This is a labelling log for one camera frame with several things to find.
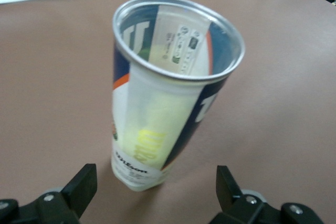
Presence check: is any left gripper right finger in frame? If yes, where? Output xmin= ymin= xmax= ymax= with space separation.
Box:
xmin=209 ymin=165 xmax=325 ymax=224

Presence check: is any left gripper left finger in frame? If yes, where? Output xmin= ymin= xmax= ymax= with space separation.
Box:
xmin=0 ymin=163 xmax=98 ymax=224

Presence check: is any clear Wilson tennis ball can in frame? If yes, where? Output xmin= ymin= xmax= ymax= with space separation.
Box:
xmin=111 ymin=0 xmax=246 ymax=193

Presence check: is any brown table mat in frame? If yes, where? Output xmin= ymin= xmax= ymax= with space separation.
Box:
xmin=0 ymin=0 xmax=336 ymax=224

